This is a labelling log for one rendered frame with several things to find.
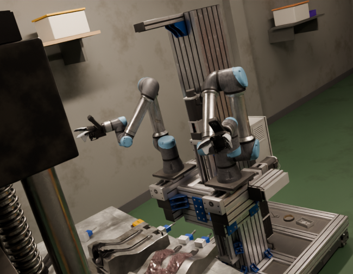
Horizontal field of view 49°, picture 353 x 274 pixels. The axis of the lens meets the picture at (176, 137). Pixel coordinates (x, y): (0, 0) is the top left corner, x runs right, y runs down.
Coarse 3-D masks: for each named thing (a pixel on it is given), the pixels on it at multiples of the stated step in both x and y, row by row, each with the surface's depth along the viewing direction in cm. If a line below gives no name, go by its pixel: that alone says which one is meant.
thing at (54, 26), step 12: (60, 12) 345; (72, 12) 355; (84, 12) 363; (36, 24) 358; (48, 24) 343; (60, 24) 347; (72, 24) 355; (84, 24) 363; (48, 36) 350; (60, 36) 347
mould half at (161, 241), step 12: (132, 228) 232; (156, 228) 225; (108, 240) 222; (120, 240) 223; (132, 240) 220; (156, 240) 212; (168, 240) 217; (120, 252) 204; (132, 252) 206; (144, 252) 208; (108, 264) 196; (120, 264) 200; (132, 264) 204
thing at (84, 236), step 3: (93, 228) 257; (87, 231) 254; (90, 231) 253; (81, 234) 248; (84, 234) 248; (87, 234) 250; (90, 234) 252; (81, 237) 249; (84, 237) 248; (87, 237) 250; (81, 240) 251; (84, 240) 249; (87, 240) 250
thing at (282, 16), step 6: (288, 6) 604; (294, 6) 602; (300, 6) 613; (306, 6) 626; (276, 12) 623; (282, 12) 616; (288, 12) 608; (294, 12) 603; (300, 12) 614; (306, 12) 626; (276, 18) 627; (282, 18) 620; (288, 18) 612; (294, 18) 606; (300, 18) 615; (306, 18) 628; (276, 24) 631; (282, 24) 624
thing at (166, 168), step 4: (164, 160) 262; (168, 160) 260; (172, 160) 260; (176, 160) 262; (180, 160) 264; (164, 164) 263; (168, 164) 261; (172, 164) 261; (176, 164) 261; (180, 164) 263; (164, 168) 264; (168, 168) 261; (172, 168) 262; (176, 168) 261; (180, 168) 262; (164, 172) 265; (168, 172) 261; (172, 172) 261
